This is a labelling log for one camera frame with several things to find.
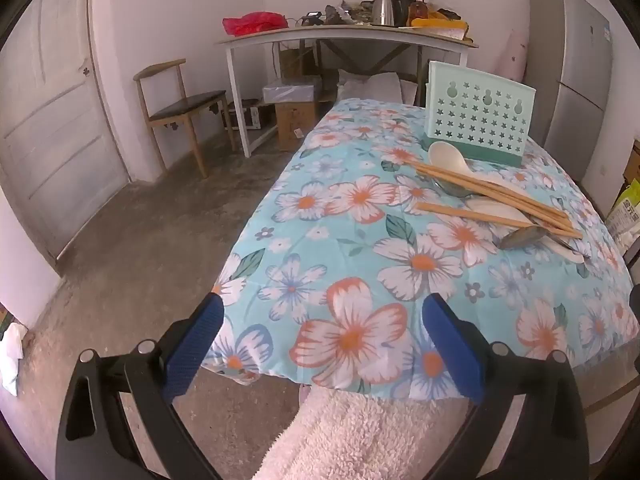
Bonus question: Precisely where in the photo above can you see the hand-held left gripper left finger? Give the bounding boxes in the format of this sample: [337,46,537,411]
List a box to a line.
[55,292,226,480]

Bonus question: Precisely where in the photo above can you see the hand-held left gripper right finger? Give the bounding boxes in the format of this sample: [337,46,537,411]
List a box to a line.
[421,292,591,480]

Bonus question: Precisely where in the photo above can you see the metal spoon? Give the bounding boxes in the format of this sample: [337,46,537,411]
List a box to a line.
[499,225,592,260]
[431,176,483,200]

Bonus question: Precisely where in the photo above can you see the white plastic spoon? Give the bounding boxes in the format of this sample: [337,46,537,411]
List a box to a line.
[466,197,586,265]
[428,141,531,201]

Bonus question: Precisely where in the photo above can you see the green perforated utensil holder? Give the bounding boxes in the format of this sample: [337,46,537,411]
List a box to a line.
[424,60,537,167]

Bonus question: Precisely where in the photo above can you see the pink fluffy cloth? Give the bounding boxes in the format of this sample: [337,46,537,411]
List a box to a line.
[252,385,471,480]

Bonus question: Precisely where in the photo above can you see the floral light blue blanket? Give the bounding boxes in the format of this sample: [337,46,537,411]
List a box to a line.
[202,97,632,401]

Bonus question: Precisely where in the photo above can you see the white cloth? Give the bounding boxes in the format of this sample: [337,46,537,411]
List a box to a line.
[0,322,28,396]

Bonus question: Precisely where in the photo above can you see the white and green printed bag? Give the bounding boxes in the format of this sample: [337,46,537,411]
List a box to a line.
[605,179,640,252]

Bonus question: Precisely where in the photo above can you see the small white appliance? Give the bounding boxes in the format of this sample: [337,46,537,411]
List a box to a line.
[227,104,276,132]

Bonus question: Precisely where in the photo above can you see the cardboard box with sticker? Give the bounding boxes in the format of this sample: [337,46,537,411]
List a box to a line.
[276,101,321,151]

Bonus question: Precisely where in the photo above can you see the wooden chair with dark seat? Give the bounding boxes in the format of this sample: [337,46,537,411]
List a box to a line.
[133,58,236,178]

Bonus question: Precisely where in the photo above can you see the white panel door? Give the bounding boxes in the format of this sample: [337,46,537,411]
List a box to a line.
[0,0,132,261]

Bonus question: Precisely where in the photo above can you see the open cardboard box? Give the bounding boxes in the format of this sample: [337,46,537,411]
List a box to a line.
[622,142,640,187]

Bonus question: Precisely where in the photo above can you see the white plastic-wrapped box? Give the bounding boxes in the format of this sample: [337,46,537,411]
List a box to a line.
[262,80,321,106]

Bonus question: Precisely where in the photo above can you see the white sack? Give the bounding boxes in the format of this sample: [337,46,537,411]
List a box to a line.
[337,69,416,106]

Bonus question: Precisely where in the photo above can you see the silver refrigerator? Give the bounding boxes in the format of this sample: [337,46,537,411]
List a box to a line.
[522,0,615,183]

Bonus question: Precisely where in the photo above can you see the plain cardboard box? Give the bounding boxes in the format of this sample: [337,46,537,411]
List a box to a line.
[280,47,316,79]

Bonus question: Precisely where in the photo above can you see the pink patterned bolster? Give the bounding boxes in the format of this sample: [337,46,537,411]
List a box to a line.
[492,27,530,83]

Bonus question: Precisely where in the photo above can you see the red plastic bag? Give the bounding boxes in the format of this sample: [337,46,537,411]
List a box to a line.
[222,11,288,37]

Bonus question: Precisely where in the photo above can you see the yellow snack bags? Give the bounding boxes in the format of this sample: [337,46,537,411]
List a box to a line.
[411,16,468,32]

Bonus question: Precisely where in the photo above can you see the white side table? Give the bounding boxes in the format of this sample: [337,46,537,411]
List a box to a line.
[215,25,480,158]

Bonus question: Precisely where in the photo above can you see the steel electric kettle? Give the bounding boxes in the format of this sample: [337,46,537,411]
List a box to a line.
[370,0,405,27]

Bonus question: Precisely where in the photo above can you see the pile of dark packets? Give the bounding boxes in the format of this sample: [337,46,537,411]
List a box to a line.
[325,2,373,26]

